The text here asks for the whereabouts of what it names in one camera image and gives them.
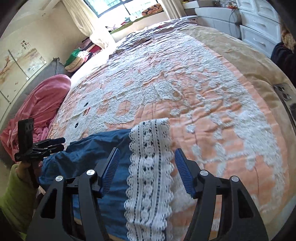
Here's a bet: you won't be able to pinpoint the white drawer cabinet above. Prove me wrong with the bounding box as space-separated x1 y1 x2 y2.
236 0 281 57

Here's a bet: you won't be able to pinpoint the pink blanket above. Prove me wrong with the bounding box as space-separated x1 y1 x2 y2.
1 74 71 160

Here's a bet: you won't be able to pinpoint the left hand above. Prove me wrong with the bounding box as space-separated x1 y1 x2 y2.
16 161 43 184

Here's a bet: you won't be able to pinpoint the grey bed headboard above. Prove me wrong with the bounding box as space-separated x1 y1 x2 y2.
0 58 68 130

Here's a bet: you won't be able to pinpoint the beige curtain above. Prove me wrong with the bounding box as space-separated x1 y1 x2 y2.
62 0 115 49

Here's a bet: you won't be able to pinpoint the dark clothes pile on floor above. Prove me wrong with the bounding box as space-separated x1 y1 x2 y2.
270 29 295 84

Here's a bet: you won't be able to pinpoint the blue denim lace-trim pants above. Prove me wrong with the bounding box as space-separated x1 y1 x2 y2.
39 118 174 240

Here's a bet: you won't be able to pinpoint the left green sleeve forearm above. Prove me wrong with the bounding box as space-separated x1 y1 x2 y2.
1 164 37 240

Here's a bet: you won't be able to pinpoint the window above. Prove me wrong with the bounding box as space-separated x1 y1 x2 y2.
84 0 159 17

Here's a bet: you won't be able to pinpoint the pile of folded clothes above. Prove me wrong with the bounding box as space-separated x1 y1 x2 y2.
64 37 102 73

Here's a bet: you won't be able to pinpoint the blossom wall painting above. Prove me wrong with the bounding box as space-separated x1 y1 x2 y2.
1 40 47 102

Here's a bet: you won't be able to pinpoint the white low side table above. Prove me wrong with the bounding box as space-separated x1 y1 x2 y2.
183 1 241 39

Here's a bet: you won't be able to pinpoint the orange white bear bedspread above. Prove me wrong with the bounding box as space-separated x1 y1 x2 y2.
49 19 295 240

